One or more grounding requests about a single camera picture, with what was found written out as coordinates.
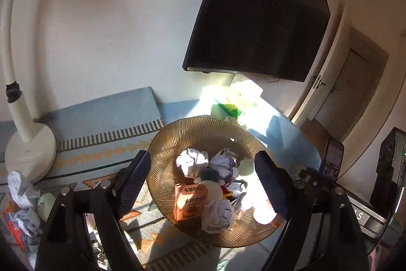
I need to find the blue patterned woven mat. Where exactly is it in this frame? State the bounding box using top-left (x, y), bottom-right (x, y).
top-left (0, 87), bottom-right (276, 271)

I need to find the white desk lamp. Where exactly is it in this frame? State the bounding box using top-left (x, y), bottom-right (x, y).
top-left (0, 0), bottom-right (58, 184)

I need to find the large paper ball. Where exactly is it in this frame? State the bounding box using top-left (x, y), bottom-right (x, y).
top-left (7, 171), bottom-right (41, 210)

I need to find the pale green plush toy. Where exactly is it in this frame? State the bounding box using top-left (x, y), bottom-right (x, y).
top-left (37, 192), bottom-right (57, 222)

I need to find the white and blue plush toy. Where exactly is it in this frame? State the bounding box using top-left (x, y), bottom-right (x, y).
top-left (194, 168), bottom-right (227, 205)

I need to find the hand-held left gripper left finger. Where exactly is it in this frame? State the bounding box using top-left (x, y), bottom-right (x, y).
top-left (34, 150), bottom-right (152, 271)

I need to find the green plastic packet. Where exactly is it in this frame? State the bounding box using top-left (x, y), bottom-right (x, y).
top-left (212, 98), bottom-right (257, 117)

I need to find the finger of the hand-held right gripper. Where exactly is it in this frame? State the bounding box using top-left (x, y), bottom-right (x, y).
top-left (297, 168), bottom-right (337, 192)

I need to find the amber ribbed bowl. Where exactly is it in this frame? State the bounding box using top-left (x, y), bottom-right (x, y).
top-left (147, 116), bottom-right (287, 248)

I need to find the black monitor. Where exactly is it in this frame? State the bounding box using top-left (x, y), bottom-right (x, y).
top-left (182, 0), bottom-right (331, 83)

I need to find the orange red toy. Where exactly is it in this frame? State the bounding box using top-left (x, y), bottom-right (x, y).
top-left (2, 201), bottom-right (26, 251)

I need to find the pale round toy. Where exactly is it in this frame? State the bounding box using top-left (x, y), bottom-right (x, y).
top-left (238, 158), bottom-right (259, 178)

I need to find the pink cartoon print box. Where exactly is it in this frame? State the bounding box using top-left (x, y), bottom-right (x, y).
top-left (174, 184), bottom-right (208, 221)

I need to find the white paper packet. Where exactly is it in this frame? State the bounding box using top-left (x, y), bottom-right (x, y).
top-left (230, 79), bottom-right (264, 100)

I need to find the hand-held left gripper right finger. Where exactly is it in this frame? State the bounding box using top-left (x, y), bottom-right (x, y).
top-left (254, 150), bottom-right (371, 271)

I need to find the white door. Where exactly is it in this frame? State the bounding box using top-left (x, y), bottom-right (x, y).
top-left (309, 26), bottom-right (389, 145)

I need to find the grey white paper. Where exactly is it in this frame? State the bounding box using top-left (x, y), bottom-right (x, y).
top-left (6, 208), bottom-right (43, 254)

